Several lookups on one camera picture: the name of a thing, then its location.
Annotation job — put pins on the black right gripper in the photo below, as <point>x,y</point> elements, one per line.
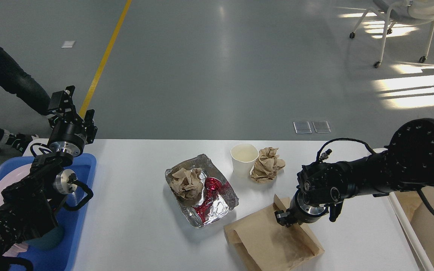
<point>299,212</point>

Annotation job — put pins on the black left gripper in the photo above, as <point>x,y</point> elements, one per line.
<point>68,136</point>

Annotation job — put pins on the brown paper bag front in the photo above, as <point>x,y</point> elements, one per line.
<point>264,245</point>

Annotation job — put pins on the brown paper bag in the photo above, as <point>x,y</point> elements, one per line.
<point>410,202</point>
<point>264,245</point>

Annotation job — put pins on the pink plate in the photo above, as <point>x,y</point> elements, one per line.
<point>13,177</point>

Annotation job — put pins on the aluminium foil tray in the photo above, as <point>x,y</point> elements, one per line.
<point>208,170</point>

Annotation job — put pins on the dark green mug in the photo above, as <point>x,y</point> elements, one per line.
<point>49,241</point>

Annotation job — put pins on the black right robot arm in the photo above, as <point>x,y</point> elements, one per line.
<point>405,165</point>

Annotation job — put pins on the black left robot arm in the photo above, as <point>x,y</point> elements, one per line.
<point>30,206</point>

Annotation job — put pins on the crumpled brown paper ball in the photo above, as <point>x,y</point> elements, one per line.
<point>267,165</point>

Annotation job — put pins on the white paper cup left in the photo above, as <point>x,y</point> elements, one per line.
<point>243,157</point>

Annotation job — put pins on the clear floor plate left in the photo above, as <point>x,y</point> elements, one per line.
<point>302,127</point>

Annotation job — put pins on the clear floor plate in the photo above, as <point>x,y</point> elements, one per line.
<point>302,127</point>
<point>321,126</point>

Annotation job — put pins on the person in dark clothes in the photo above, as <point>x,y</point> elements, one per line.
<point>15,80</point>

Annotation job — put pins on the white plastic bin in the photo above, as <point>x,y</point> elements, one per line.
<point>419,233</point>

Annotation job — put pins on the clear floor plate right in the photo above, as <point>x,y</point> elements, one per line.
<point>321,126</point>

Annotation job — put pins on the crumpled brown paper in tray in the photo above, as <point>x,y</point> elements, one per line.
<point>186,184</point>

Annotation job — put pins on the blue plastic tray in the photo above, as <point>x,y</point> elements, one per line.
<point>62,257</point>

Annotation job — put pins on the pink mug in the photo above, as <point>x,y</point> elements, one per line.
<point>16,249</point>

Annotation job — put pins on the white chair right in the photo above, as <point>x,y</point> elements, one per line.
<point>407,12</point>

